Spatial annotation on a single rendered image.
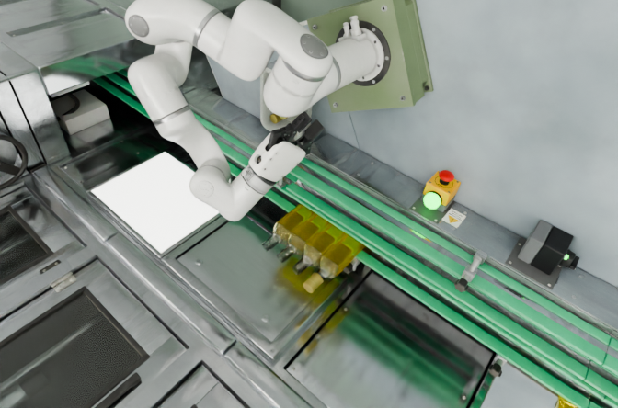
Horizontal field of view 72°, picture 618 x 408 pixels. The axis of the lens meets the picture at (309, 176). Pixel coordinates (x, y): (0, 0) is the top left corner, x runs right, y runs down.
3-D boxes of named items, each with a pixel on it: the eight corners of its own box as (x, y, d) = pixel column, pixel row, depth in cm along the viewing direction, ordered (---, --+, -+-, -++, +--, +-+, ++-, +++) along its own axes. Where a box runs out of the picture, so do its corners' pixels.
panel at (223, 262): (166, 153, 170) (86, 196, 150) (165, 147, 168) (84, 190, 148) (347, 282, 131) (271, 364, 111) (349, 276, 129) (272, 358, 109)
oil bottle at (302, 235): (327, 210, 137) (283, 249, 124) (329, 198, 133) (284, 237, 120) (342, 220, 134) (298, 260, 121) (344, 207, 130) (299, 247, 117)
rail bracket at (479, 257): (473, 252, 107) (450, 286, 99) (483, 233, 102) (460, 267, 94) (487, 261, 105) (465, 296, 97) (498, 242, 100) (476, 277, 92)
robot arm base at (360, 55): (334, 17, 102) (292, 31, 92) (379, 10, 94) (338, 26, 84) (345, 80, 109) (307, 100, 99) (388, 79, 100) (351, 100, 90)
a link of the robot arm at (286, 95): (298, 74, 97) (247, 96, 86) (324, 30, 87) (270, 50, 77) (326, 105, 96) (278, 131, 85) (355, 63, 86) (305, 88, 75)
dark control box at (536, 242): (527, 238, 109) (516, 257, 104) (541, 217, 104) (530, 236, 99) (560, 255, 106) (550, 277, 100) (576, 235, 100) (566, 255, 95)
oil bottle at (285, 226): (314, 202, 139) (268, 239, 126) (315, 189, 135) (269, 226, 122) (327, 210, 137) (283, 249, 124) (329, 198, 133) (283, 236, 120)
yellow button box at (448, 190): (431, 187, 121) (419, 200, 117) (439, 167, 116) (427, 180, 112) (454, 199, 118) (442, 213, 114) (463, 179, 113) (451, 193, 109)
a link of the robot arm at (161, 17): (232, 10, 88) (174, -32, 86) (204, 14, 75) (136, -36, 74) (203, 65, 94) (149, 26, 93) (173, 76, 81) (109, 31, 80)
